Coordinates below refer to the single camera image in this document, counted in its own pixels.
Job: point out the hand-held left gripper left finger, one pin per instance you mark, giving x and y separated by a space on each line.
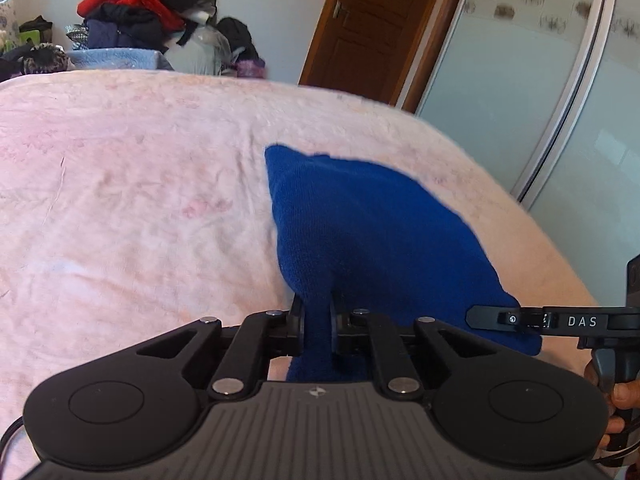
296 322

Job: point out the green box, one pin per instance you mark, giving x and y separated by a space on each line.
27 37

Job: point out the black bag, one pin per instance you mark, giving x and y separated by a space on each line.
36 25

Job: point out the blue beaded sweater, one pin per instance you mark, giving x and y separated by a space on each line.
370 230

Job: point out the dark fuzzy clothes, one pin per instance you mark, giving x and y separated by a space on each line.
40 60

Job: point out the light blue blanket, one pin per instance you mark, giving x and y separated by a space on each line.
120 59

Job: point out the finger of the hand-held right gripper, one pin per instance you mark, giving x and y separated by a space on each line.
500 319

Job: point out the person's right hand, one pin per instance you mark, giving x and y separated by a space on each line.
627 396

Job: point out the brown wooden door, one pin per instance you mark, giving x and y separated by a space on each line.
380 30

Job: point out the frosted glass wardrobe door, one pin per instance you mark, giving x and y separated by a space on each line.
540 110

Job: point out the pile of clothes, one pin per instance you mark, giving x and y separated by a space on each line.
145 10

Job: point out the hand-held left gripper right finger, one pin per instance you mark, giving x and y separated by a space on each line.
340 332

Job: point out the pink bed blanket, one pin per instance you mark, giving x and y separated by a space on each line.
125 170

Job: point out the purple plastic bag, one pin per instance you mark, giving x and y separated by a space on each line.
250 67

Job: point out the floral pillow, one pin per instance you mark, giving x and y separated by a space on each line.
6 22

